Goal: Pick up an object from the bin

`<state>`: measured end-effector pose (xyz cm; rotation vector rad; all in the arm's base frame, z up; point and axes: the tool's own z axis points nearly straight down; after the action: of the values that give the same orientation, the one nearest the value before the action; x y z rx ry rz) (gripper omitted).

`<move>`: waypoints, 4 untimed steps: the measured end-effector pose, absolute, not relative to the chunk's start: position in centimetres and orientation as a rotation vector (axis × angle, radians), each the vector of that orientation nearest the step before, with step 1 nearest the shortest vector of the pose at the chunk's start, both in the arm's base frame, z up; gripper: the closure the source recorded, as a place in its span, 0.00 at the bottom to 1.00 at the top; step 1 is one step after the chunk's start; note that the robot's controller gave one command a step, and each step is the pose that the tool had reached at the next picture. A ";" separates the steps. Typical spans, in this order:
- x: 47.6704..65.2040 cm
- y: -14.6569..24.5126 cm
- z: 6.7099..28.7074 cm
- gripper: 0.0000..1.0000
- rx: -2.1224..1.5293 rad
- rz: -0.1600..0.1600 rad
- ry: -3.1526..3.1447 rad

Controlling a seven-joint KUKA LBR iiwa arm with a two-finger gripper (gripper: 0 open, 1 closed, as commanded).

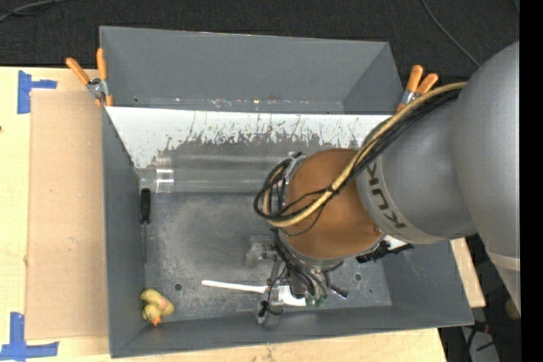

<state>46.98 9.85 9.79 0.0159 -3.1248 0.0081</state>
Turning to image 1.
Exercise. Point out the yellow rubber duck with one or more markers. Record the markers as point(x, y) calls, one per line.
point(153, 307)

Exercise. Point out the clear plastic tube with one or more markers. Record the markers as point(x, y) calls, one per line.
point(212, 176)

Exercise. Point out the white plastic utensil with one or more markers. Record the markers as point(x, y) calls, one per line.
point(231, 286)

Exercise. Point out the brown cardboard board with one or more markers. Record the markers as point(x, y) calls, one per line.
point(63, 216)

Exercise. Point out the grey metal bin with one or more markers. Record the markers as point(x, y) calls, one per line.
point(203, 224)

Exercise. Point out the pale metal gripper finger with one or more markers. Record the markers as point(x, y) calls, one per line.
point(262, 249)
point(268, 314)

